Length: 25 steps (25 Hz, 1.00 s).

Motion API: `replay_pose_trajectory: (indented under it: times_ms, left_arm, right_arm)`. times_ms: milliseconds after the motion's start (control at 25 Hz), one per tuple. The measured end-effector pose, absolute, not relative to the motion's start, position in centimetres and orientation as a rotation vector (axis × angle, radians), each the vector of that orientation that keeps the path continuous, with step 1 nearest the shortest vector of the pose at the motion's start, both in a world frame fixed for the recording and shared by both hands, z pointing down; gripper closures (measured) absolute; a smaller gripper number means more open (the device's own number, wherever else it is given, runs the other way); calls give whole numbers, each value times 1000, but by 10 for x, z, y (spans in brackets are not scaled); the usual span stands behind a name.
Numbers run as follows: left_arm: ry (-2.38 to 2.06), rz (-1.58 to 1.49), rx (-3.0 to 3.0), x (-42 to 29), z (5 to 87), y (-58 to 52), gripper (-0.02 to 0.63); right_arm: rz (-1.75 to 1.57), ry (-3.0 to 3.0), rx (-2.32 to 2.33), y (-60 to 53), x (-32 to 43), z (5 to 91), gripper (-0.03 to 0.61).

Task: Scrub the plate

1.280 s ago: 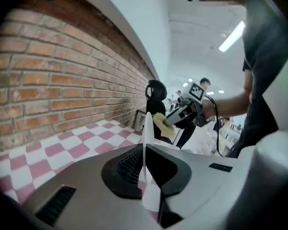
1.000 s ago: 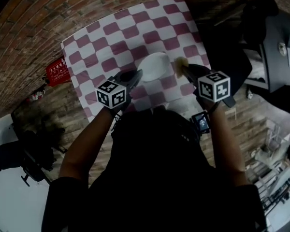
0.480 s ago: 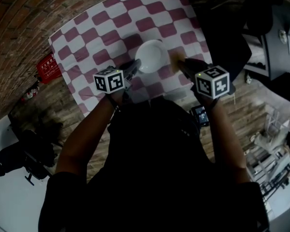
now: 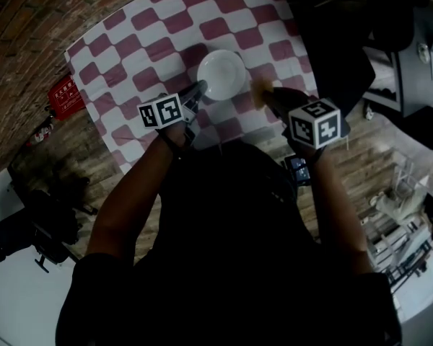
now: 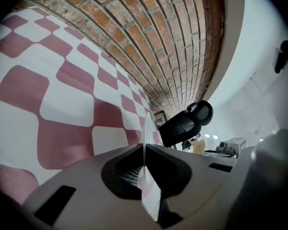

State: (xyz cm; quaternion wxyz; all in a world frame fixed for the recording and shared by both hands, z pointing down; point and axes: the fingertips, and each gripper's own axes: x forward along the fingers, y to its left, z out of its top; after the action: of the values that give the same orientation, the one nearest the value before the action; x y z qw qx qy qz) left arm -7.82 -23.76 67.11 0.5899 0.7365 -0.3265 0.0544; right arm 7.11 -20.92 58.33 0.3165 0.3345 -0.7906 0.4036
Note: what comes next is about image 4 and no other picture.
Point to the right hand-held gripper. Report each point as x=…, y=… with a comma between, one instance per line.
x=321, y=128

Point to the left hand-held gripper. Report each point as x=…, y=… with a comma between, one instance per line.
x=166, y=110

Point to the yellow sponge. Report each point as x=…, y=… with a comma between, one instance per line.
x=260, y=90

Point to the white plate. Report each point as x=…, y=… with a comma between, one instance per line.
x=222, y=74

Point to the person's right forearm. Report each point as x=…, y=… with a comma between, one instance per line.
x=339, y=207

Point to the person's left forearm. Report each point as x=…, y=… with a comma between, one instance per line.
x=130, y=200

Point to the pink checkered tablecloth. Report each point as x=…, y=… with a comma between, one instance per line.
x=148, y=49

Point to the small screen device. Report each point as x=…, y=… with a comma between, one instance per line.
x=298, y=169

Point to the red fire equipment box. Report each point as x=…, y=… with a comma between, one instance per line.
x=65, y=97

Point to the dark grey desk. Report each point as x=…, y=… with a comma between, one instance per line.
x=411, y=85

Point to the red fire extinguisher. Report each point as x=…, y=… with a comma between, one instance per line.
x=41, y=132

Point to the white metal rack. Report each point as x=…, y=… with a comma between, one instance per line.
x=400, y=251

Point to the person's black shirt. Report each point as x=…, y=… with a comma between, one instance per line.
x=220, y=283

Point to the black office chair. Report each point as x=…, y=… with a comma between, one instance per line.
x=32, y=222

